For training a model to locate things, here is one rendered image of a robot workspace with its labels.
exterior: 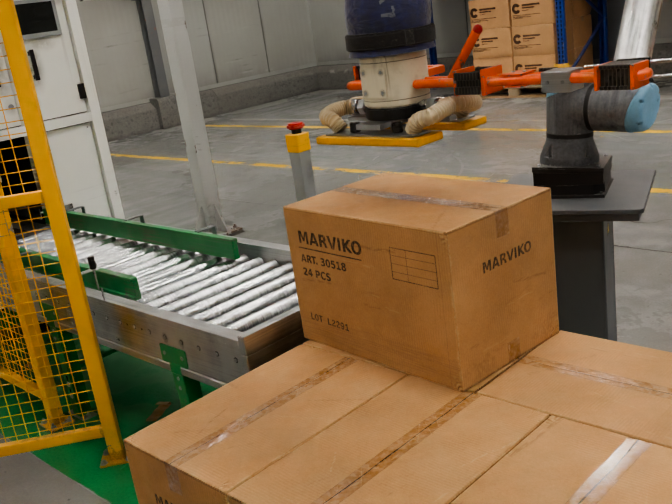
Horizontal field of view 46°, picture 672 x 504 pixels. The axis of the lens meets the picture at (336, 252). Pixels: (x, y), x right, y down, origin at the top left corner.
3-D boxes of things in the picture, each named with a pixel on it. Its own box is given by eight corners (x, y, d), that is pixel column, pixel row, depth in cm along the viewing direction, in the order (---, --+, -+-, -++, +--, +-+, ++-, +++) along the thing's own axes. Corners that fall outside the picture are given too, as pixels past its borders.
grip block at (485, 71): (452, 97, 187) (449, 71, 186) (475, 89, 194) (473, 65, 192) (482, 96, 182) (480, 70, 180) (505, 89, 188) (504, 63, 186)
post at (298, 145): (321, 368, 338) (284, 134, 308) (332, 362, 342) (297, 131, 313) (332, 372, 333) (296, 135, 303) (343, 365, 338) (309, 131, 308)
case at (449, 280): (303, 338, 234) (282, 206, 222) (398, 293, 258) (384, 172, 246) (462, 393, 189) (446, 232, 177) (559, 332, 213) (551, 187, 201)
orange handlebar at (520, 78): (314, 94, 221) (312, 81, 220) (384, 77, 241) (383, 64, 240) (645, 85, 157) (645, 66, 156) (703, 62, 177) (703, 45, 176)
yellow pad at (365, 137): (316, 144, 210) (313, 125, 208) (342, 136, 217) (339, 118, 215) (418, 148, 187) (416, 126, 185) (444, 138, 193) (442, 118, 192)
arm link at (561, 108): (558, 127, 274) (559, 75, 269) (607, 128, 263) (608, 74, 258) (537, 134, 264) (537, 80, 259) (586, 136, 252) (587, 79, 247)
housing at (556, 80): (540, 93, 173) (539, 72, 172) (555, 88, 178) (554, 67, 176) (570, 92, 168) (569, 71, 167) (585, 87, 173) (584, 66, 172)
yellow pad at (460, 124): (363, 129, 222) (361, 111, 221) (386, 122, 229) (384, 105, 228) (465, 131, 199) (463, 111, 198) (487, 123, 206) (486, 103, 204)
